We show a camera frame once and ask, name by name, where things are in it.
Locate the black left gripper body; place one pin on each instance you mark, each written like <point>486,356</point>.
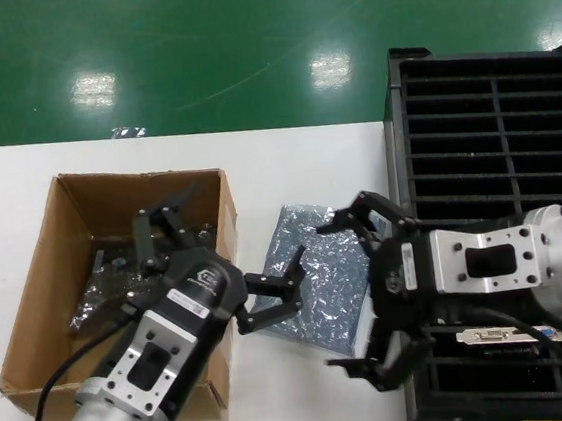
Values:
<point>208,278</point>

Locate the silver left wrist mount bracket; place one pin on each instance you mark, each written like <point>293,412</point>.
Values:
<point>141,366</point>

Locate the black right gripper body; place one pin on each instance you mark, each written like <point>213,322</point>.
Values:
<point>400,288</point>

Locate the silver wrist mount bracket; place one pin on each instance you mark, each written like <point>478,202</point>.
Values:
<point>141,366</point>
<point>487,259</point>

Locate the brown cardboard box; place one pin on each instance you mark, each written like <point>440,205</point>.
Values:
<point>109,198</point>

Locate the bagged graphics cards pile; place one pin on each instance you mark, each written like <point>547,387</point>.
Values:
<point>94,295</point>

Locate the graphics card with metal bracket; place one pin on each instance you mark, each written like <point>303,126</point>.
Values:
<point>505,335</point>

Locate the silver right wrist mount bracket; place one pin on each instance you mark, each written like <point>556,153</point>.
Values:
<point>487,259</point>

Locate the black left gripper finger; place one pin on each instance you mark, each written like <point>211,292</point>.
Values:
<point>144,245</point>
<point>274,291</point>

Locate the black slotted container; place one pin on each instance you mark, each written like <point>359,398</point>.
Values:
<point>398,158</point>

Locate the silver antistatic bag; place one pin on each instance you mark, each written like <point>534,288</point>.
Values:
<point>319,287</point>

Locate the crumpled foil scrap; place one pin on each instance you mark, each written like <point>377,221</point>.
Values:
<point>128,132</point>

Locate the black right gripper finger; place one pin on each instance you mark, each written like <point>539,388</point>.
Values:
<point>398,364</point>
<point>376,205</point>

